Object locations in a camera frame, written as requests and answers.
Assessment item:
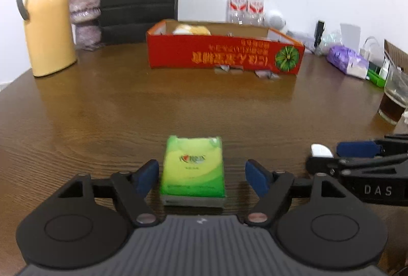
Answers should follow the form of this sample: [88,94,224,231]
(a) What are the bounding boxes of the grey round tin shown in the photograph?
[287,31,317,45]

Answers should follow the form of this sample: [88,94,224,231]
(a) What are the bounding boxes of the purple textured vase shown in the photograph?
[68,0,104,50]

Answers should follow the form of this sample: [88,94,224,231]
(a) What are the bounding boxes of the clear water bottle red label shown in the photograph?
[227,0,248,24]
[246,0,266,25]

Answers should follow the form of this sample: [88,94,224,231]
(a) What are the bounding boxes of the white round speaker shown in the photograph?
[264,10,287,33]

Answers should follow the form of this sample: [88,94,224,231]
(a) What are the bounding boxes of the green box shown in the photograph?
[366,62,388,87]

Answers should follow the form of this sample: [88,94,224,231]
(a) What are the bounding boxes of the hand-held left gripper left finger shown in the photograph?
[57,159,160,227]

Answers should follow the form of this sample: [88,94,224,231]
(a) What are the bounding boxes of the yellow thermos jug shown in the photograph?
[16,0,78,77]

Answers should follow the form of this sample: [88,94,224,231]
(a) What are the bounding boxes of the small grey packet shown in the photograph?
[254,70,282,80]
[214,65,244,74]

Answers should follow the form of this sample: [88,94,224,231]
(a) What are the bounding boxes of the small black device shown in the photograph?
[315,20,326,48]

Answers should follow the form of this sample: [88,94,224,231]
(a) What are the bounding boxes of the clear plastic bag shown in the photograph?
[322,30,342,48]

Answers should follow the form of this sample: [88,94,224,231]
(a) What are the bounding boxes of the red cardboard box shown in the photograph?
[146,19,305,76]

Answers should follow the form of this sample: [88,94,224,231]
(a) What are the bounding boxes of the white charger with cable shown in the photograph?
[360,36,386,61]

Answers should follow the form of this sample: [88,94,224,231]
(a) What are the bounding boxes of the purple tissue pack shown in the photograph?
[327,45,369,79]

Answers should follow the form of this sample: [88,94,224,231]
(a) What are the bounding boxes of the small white rounded object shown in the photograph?
[311,144,334,158]

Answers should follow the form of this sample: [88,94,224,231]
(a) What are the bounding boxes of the white and tan plush toy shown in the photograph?
[173,24,211,36]

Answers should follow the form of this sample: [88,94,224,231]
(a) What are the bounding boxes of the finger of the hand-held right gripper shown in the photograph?
[306,153,408,179]
[337,134,408,158]

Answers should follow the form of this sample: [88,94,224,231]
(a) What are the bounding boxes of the green tissue packet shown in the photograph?
[160,135,226,208]

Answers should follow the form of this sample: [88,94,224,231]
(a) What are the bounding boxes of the white paper card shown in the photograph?
[340,23,361,52]

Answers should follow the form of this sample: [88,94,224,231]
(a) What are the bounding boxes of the glass of dark drink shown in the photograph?
[378,64,408,126]

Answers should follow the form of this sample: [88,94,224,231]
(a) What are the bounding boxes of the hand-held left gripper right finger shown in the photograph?
[245,159,347,227]

